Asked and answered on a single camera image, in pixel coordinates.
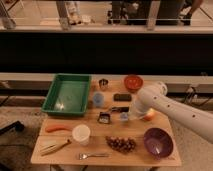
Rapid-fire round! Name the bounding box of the grey blue towel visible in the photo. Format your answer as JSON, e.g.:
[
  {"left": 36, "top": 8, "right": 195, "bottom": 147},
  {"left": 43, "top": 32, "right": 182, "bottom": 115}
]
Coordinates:
[{"left": 120, "top": 112, "right": 129, "bottom": 122}]

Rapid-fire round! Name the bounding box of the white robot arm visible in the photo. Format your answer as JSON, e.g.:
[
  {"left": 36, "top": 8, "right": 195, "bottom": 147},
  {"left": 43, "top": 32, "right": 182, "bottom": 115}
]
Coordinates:
[{"left": 129, "top": 82, "right": 213, "bottom": 144}]

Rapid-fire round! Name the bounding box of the small metal cup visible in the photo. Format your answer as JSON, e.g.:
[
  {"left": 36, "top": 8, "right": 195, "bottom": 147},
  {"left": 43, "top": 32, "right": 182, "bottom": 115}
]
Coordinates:
[{"left": 99, "top": 79, "right": 109, "bottom": 91}]

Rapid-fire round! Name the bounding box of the light blue cup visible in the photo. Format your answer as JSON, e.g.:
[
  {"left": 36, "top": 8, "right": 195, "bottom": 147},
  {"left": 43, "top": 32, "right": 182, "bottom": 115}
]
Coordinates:
[{"left": 92, "top": 93, "right": 104, "bottom": 107}]

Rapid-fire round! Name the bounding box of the white paper cup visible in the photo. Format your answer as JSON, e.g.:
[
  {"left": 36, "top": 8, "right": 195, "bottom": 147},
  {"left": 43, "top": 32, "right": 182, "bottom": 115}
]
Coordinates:
[{"left": 72, "top": 124, "right": 91, "bottom": 145}]

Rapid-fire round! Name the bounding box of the black rectangular block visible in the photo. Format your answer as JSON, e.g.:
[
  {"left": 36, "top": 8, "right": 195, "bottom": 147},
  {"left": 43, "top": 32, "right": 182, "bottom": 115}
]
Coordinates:
[{"left": 113, "top": 93, "right": 132, "bottom": 101}]

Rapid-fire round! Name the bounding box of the red bowl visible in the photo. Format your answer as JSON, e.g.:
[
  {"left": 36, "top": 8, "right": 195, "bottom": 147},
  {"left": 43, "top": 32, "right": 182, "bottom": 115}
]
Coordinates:
[{"left": 124, "top": 75, "right": 143, "bottom": 92}]

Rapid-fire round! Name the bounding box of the green plastic tray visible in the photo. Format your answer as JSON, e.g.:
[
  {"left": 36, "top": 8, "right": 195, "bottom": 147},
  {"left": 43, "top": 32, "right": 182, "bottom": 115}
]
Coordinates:
[{"left": 42, "top": 74, "right": 91, "bottom": 117}]

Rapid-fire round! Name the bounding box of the orange fruit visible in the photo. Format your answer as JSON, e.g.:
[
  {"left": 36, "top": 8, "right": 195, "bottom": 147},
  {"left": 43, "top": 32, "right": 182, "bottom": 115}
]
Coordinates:
[{"left": 144, "top": 109, "right": 156, "bottom": 121}]

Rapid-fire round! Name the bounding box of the bunch of dark grapes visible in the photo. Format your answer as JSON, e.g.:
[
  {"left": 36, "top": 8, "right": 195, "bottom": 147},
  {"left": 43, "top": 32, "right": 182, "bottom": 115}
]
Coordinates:
[{"left": 105, "top": 136, "right": 136, "bottom": 154}]

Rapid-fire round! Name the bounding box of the orange carrot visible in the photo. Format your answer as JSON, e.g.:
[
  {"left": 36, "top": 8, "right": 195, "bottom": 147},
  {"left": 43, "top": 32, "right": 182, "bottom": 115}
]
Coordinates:
[{"left": 45, "top": 125, "right": 71, "bottom": 133}]

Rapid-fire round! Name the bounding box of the purple bowl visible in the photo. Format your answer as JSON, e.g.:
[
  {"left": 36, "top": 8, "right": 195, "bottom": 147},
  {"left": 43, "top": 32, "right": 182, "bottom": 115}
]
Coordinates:
[{"left": 143, "top": 128, "right": 174, "bottom": 158}]

